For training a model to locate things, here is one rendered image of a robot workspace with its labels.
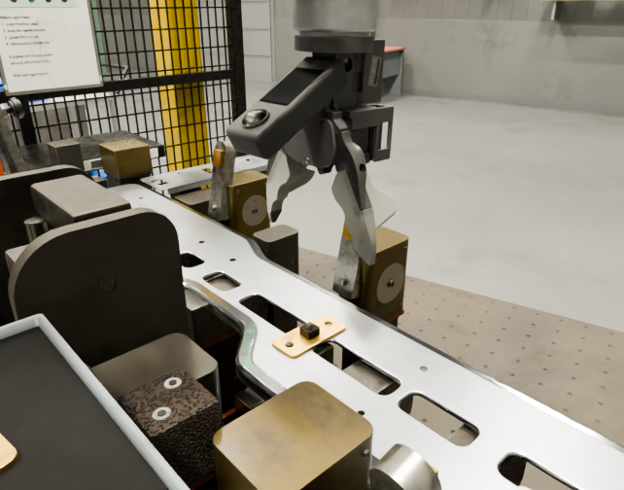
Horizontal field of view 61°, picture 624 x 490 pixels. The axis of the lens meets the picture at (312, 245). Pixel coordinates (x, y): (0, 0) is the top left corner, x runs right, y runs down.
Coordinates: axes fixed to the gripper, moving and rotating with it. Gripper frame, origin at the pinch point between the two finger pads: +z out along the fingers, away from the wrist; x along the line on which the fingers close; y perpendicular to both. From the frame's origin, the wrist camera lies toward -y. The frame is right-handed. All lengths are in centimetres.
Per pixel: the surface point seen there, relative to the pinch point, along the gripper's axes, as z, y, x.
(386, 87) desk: 79, 634, 519
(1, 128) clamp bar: -6.7, -16.3, 44.9
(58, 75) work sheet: -7, 10, 101
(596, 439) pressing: 11.1, 8.0, -27.6
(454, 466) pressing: 11.5, -3.3, -21.1
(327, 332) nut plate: 11.0, 1.9, -0.8
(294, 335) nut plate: 11.0, -1.3, 1.1
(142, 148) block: 5, 15, 70
